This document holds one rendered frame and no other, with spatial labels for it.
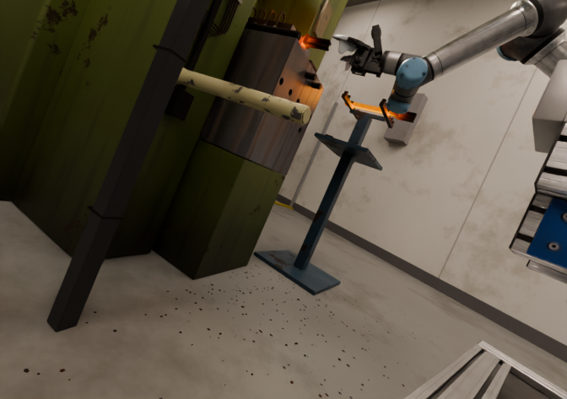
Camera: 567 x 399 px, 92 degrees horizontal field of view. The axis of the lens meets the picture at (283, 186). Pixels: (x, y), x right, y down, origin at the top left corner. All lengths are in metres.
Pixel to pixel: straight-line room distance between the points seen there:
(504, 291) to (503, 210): 0.76
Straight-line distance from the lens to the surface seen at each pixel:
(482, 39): 0.98
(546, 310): 3.39
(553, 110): 0.53
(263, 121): 0.98
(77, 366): 0.71
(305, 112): 0.65
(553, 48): 1.18
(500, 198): 3.50
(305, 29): 1.57
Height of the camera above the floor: 0.47
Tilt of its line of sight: 2 degrees down
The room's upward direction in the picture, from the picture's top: 24 degrees clockwise
